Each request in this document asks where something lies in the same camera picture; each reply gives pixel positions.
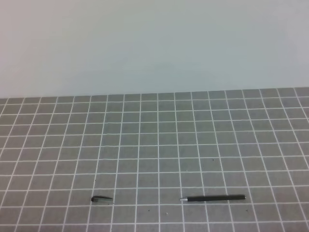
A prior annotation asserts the black clear pen cap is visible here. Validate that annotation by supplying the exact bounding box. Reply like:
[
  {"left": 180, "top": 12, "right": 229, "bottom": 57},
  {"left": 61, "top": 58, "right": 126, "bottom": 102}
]
[{"left": 91, "top": 196, "right": 113, "bottom": 203}]

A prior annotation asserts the black pen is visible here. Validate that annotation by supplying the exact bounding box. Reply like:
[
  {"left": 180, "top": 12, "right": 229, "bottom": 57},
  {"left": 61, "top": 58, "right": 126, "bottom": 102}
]
[{"left": 180, "top": 194, "right": 246, "bottom": 202}]

